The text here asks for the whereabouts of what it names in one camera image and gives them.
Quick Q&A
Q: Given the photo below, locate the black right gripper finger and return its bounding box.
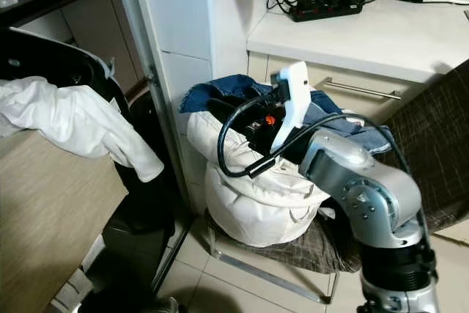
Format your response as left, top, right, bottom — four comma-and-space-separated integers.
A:
205, 97, 254, 136

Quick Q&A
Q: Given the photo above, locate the blue denim garment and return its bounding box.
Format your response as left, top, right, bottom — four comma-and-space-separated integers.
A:
180, 75, 395, 156

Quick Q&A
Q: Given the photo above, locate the white drawer cabinet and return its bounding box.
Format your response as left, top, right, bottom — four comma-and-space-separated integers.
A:
245, 0, 469, 119

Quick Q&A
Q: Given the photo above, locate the white padded jacket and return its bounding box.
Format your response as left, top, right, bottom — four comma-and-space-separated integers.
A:
185, 108, 332, 248

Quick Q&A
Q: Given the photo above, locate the black power strip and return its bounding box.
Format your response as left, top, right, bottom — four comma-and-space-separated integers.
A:
288, 0, 366, 23

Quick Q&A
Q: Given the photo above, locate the white crumpled garment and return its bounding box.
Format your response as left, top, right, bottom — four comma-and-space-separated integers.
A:
0, 77, 165, 183

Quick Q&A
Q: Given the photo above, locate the beige kitchen cabinet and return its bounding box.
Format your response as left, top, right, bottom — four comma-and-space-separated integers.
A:
0, 0, 147, 88

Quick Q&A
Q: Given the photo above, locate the brown checked fabric chair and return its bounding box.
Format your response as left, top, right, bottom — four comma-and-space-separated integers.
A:
202, 60, 469, 305

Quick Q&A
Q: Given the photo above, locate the dark robot foot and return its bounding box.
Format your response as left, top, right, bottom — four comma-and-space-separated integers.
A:
143, 296, 180, 313

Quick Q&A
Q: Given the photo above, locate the beige wood-grain board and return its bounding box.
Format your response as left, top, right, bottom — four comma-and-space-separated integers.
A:
0, 128, 129, 313

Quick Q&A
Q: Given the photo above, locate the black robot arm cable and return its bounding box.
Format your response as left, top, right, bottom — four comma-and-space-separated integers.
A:
217, 87, 435, 255

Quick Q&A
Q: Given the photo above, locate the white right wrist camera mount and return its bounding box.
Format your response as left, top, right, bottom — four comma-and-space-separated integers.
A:
270, 61, 311, 154

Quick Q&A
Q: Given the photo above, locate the metal drawer handle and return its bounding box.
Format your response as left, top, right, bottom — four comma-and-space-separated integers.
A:
321, 77, 404, 101

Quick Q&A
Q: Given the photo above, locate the metal sliding door frame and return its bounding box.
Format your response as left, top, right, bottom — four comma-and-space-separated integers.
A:
110, 0, 180, 218

